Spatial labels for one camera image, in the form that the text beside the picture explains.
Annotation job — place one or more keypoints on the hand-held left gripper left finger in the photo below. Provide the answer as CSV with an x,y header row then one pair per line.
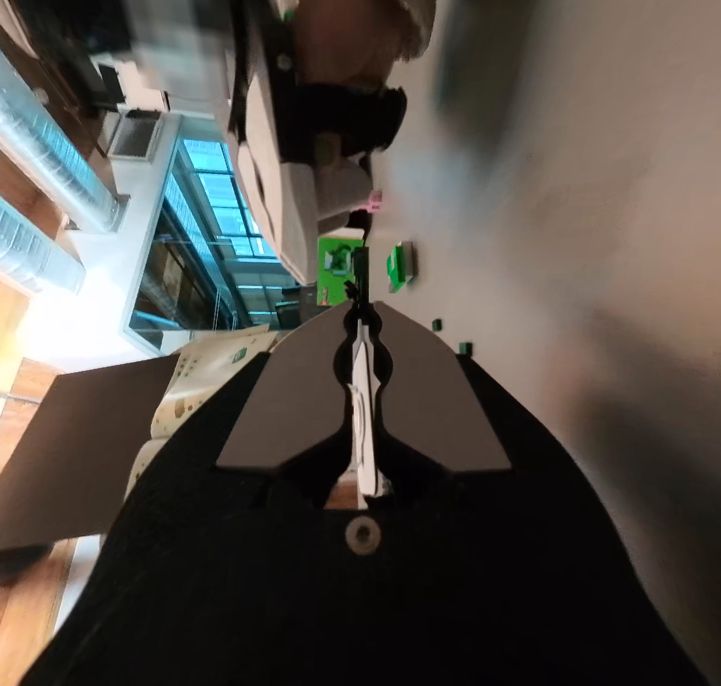
x,y
293,399

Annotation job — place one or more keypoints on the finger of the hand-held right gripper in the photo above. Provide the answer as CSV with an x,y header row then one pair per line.
x,y
296,219
256,151

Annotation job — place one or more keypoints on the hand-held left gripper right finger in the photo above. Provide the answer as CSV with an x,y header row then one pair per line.
x,y
439,399

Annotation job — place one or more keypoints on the white plastic piece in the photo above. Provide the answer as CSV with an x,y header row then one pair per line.
x,y
363,416

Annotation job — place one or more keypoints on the dark green lego brick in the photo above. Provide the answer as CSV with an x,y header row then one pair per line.
x,y
465,349

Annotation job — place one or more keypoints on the green lego box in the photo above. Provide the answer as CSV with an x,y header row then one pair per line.
x,y
335,269

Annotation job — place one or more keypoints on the small pink lego piece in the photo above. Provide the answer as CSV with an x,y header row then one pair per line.
x,y
374,201

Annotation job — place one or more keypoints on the person's right hand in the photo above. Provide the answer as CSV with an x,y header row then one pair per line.
x,y
343,27

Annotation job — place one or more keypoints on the small black box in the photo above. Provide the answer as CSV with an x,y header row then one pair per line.
x,y
288,314

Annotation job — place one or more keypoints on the cream printed paper booklet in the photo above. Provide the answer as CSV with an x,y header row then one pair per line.
x,y
197,382

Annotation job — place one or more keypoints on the large glass window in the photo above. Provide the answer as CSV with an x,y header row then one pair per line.
x,y
197,247

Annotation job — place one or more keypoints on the small green box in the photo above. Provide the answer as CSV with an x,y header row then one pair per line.
x,y
401,266

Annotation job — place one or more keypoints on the white ceiling air vent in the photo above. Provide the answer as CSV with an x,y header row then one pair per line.
x,y
135,134

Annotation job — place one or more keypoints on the brown cardboard sheet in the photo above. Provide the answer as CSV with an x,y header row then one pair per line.
x,y
84,449

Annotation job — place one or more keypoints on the silver ventilation duct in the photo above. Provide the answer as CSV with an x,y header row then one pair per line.
x,y
34,252
50,145

